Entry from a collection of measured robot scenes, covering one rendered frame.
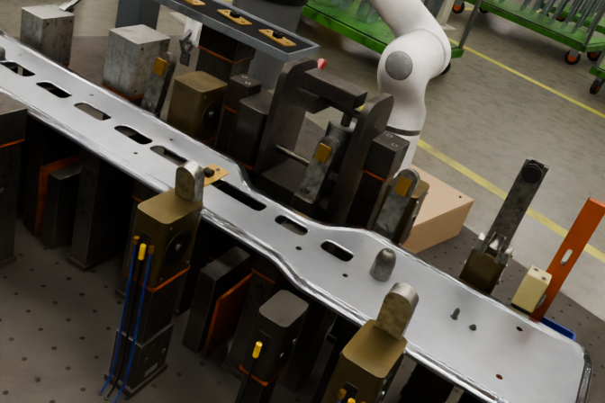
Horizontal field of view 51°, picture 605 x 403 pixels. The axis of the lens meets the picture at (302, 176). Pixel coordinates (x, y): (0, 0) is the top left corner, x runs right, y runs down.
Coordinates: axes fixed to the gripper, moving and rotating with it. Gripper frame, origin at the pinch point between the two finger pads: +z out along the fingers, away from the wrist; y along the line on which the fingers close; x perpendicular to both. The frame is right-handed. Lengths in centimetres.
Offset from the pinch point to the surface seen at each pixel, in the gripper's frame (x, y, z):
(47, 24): 5, -52, -16
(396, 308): -89, -89, -19
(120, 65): -17, -55, -16
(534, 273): -104, -60, -16
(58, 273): -27, -77, 19
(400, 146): -75, -49, -22
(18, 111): -19, -81, -13
